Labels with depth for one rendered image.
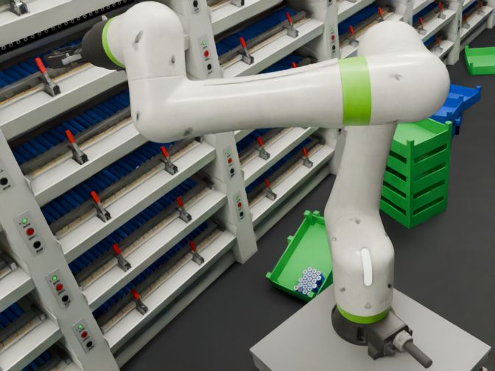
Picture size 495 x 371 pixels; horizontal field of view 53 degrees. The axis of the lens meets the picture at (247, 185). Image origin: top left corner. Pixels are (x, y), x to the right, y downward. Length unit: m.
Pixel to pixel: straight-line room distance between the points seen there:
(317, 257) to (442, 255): 0.46
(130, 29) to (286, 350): 0.77
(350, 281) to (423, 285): 0.81
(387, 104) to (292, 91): 0.15
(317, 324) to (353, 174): 0.37
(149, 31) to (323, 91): 0.30
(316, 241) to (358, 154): 0.86
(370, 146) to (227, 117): 0.36
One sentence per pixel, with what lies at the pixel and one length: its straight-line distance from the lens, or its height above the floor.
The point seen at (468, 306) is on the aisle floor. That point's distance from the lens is 1.82.
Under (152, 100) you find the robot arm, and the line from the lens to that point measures 0.85.
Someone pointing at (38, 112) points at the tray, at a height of 0.91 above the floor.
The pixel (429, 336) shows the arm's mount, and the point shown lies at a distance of 1.24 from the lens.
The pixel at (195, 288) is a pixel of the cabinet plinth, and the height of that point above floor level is 0.04.
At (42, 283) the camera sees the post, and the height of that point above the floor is 0.50.
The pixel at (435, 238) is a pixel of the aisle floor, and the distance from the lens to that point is 2.05.
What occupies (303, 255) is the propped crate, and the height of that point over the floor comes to 0.06.
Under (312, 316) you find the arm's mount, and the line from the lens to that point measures 1.26.
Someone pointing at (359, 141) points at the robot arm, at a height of 0.79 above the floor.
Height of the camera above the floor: 1.33
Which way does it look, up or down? 33 degrees down
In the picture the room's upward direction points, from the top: 11 degrees counter-clockwise
